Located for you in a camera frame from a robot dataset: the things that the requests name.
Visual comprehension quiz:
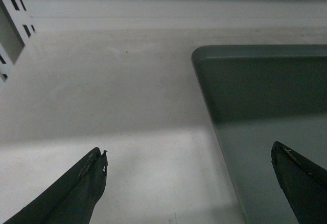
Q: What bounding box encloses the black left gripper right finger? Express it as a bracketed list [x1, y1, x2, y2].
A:
[271, 141, 326, 223]

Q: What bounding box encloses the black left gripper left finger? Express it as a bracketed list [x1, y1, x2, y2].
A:
[5, 147, 108, 223]

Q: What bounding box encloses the grey rectangular serving tray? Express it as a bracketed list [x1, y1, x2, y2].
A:
[192, 44, 326, 223]

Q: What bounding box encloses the white slotted shelf upright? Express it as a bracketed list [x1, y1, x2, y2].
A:
[1, 0, 36, 82]

